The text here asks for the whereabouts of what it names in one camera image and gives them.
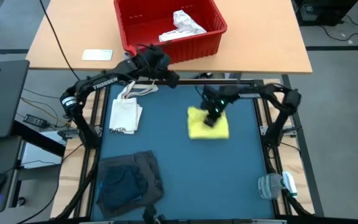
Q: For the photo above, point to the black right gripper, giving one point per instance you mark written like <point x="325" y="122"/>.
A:
<point x="216" y="101"/>

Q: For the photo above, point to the white canvas tote bag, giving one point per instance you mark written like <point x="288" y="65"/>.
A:
<point x="123" y="115"/>

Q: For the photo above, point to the light wooden desk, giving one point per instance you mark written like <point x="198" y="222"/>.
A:
<point x="275" y="37"/>

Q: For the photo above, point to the white flat panel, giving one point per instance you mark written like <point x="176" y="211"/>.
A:
<point x="36" y="155"/>

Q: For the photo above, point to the navy blue garment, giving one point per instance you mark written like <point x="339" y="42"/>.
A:
<point x="121" y="186"/>

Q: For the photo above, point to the white crumpled garment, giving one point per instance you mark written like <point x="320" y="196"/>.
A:
<point x="183" y="29"/>

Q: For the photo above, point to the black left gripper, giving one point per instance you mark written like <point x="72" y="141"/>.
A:
<point x="152" y="63"/>

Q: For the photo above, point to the black aluminium table frame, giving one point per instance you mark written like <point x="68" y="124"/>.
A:
<point x="191" y="81"/>

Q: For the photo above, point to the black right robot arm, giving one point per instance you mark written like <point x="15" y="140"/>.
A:
<point x="275" y="96"/>

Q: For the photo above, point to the clear spray bottle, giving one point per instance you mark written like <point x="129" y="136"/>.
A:
<point x="270" y="186"/>

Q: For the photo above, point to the red plastic basket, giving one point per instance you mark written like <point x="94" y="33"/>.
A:
<point x="191" y="51"/>

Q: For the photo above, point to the dark grey laptop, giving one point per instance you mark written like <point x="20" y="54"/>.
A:
<point x="2" y="99"/>

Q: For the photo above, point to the black power adapter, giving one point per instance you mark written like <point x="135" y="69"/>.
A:
<point x="35" y="120"/>

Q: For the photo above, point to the yellow garment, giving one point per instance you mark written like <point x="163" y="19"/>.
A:
<point x="197" y="130"/>

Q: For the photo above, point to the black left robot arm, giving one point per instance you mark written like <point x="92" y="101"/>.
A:
<point x="98" y="84"/>

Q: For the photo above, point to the dark grey garment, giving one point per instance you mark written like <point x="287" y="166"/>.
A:
<point x="152" y="174"/>

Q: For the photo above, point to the black computer tower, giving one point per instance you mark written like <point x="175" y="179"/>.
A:
<point x="322" y="11"/>

